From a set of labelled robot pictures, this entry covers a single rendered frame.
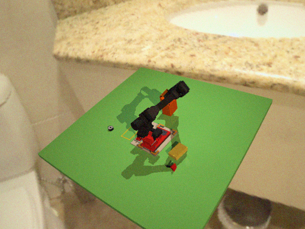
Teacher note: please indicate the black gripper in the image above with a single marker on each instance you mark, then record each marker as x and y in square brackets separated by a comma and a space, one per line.
[155, 132]

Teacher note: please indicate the yellow rectangular block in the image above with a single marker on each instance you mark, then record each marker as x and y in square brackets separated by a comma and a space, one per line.
[178, 151]

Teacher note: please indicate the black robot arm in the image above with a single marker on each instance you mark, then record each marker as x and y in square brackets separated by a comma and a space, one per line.
[149, 114]

